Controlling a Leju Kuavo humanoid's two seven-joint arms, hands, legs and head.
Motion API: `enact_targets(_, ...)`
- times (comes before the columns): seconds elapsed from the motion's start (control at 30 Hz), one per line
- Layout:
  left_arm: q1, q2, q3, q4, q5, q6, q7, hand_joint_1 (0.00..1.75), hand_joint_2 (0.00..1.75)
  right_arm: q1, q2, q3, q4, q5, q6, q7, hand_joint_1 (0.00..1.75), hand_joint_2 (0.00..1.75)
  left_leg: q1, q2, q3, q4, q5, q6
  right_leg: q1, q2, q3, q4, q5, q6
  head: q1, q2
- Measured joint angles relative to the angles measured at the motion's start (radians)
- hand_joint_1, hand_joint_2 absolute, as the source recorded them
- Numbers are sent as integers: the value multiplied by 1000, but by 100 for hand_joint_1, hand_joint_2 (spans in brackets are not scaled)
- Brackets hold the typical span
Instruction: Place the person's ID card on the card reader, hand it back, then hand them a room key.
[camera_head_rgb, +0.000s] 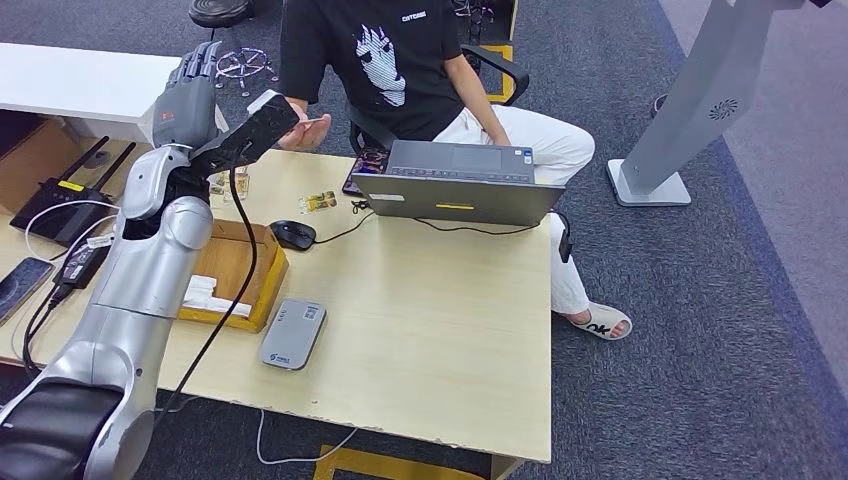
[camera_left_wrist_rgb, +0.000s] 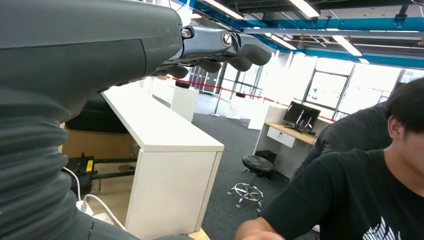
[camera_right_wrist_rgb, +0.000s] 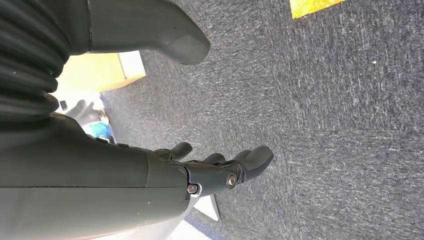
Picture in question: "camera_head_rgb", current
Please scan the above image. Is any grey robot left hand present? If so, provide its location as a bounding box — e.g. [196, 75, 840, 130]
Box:
[152, 40, 224, 152]

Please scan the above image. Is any black computer mouse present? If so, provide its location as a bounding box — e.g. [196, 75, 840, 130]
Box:
[269, 219, 318, 252]

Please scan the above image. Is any black mouse cable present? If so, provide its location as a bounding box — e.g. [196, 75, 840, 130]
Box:
[312, 199, 377, 245]

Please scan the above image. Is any person's right hand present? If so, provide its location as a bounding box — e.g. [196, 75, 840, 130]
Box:
[278, 113, 333, 153]

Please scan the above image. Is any thin white cable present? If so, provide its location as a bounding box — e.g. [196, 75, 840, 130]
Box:
[254, 409, 360, 466]

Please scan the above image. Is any long black cable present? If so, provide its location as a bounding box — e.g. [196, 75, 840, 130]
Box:
[21, 284, 69, 380]

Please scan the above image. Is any black camera cable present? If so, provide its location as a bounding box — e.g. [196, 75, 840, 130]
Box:
[152, 148, 261, 427]

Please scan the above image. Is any grey kiosk stand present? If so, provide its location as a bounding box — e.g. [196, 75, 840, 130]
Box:
[606, 0, 814, 208]

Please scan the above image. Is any black laptop power cable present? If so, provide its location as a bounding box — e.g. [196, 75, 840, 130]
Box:
[413, 217, 551, 237]

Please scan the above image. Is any grey laptop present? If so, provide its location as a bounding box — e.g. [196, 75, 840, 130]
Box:
[351, 139, 566, 228]

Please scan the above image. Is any white cabinet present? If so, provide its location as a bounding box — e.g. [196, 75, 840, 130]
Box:
[0, 40, 231, 147]

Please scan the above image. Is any white sandal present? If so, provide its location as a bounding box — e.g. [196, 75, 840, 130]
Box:
[569, 301, 634, 342]

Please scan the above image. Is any black laptop power adapter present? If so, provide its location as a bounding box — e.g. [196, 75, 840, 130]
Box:
[557, 211, 575, 264]

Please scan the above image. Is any brown cardboard panel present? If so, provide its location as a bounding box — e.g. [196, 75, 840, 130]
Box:
[0, 117, 85, 215]

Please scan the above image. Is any person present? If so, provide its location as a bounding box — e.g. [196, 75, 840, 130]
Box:
[276, 0, 634, 342]

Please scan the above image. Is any black round stool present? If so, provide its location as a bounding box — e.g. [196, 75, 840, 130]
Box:
[188, 0, 280, 98]

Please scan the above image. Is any yellow card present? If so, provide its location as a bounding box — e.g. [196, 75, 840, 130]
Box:
[298, 190, 339, 216]

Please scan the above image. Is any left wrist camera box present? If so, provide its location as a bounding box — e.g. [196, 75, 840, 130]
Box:
[188, 89, 301, 178]

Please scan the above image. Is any phone with colourful case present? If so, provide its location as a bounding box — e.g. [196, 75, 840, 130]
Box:
[342, 146, 392, 197]

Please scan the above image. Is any open cardboard box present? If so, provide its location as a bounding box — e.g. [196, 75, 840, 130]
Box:
[175, 218, 291, 335]

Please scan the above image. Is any dark smartphone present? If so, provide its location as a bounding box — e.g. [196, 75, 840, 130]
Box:
[0, 256, 56, 327]

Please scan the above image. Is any black router with antennas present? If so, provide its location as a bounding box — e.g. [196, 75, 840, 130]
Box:
[9, 135, 137, 248]

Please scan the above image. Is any black power brick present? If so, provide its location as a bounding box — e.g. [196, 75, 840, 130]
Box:
[56, 243, 113, 291]

